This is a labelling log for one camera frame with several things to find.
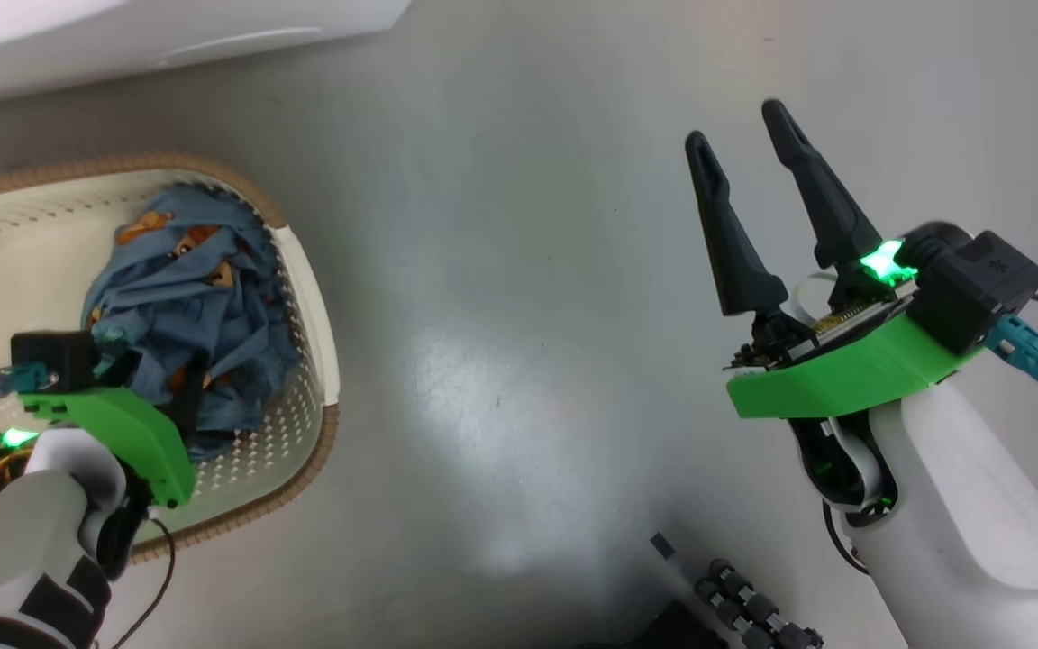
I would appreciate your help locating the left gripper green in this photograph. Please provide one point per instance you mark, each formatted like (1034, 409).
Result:
(132, 433)

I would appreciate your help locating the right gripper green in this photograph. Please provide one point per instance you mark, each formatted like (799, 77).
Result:
(843, 379)

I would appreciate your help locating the blue bear-print garment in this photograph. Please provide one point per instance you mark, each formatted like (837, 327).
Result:
(195, 306)

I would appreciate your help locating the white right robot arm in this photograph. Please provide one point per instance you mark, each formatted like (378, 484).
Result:
(960, 514)

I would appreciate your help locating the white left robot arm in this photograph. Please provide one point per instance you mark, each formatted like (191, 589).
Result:
(23, 541)

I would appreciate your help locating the cream perforated laundry basket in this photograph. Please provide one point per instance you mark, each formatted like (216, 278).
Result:
(303, 297)

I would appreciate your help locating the white front-load washing machine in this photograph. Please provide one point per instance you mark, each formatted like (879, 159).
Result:
(168, 41)

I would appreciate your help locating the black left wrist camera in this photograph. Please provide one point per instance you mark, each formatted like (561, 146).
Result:
(55, 361)

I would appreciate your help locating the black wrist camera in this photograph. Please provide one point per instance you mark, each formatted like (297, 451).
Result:
(55, 361)
(978, 284)

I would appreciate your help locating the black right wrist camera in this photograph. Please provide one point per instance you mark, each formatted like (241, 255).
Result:
(978, 284)

